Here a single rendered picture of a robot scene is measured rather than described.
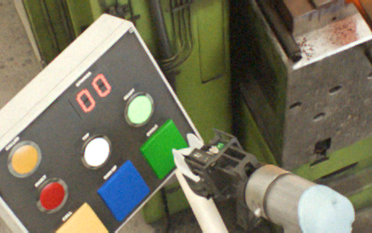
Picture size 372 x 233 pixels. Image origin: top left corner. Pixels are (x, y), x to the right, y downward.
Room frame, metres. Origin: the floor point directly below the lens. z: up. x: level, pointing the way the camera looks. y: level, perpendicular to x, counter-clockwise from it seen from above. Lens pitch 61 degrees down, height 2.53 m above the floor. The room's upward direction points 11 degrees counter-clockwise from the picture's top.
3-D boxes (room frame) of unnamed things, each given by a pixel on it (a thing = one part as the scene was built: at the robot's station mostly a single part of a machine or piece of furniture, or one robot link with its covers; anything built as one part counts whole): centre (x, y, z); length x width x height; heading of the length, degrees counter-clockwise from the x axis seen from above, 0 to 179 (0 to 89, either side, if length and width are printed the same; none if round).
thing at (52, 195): (0.68, 0.16, 1.09); 0.05 x 0.03 x 0.04; 102
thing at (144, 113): (0.80, 0.00, 1.09); 0.05 x 0.03 x 0.04; 102
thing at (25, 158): (0.71, 0.18, 1.16); 0.05 x 0.03 x 0.04; 102
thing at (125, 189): (0.70, 0.05, 1.01); 0.07 x 0.05 x 0.07; 127
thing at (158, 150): (0.77, -0.03, 1.01); 0.07 x 0.05 x 0.07; 127
